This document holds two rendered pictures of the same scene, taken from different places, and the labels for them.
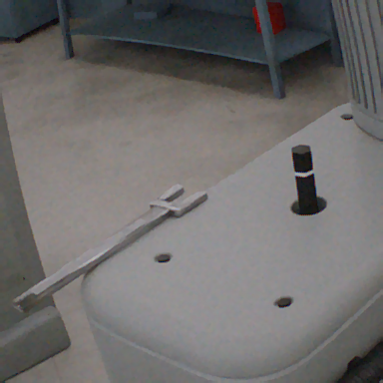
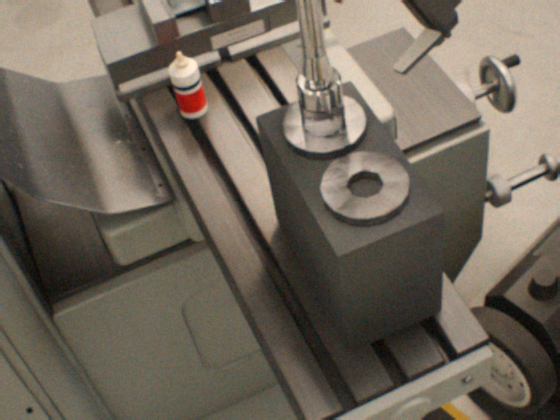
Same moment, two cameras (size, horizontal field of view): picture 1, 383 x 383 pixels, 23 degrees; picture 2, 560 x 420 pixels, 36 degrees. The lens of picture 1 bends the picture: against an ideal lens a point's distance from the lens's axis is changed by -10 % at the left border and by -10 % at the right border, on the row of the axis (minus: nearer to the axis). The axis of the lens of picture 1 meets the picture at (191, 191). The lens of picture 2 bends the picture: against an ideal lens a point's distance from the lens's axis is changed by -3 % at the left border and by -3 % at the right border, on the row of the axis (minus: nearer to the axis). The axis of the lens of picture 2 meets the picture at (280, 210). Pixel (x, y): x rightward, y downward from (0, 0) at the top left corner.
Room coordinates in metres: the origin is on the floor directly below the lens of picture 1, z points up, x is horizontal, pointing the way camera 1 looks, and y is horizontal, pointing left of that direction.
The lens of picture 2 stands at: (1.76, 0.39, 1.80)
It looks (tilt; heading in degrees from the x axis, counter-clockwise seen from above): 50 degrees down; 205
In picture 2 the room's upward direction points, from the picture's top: 11 degrees counter-clockwise
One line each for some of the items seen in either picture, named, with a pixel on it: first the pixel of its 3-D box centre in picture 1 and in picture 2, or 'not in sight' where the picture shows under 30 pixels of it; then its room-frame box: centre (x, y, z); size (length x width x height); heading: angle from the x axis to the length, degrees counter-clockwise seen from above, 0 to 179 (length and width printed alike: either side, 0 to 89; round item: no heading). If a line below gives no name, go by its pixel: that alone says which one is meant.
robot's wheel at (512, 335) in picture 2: not in sight; (501, 360); (1.02, 0.39, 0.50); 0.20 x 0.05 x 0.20; 59
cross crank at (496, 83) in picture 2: not in sight; (482, 91); (0.52, 0.28, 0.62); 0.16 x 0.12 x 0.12; 130
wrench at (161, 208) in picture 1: (104, 249); not in sight; (0.82, 0.09, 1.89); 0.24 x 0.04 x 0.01; 132
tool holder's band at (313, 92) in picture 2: not in sight; (318, 81); (1.11, 0.16, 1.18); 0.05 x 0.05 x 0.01
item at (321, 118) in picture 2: not in sight; (321, 103); (1.11, 0.16, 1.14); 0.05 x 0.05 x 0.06
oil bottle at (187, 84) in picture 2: not in sight; (186, 81); (0.93, -0.09, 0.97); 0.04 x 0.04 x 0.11
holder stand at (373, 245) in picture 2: not in sight; (350, 211); (1.15, 0.20, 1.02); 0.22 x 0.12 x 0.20; 39
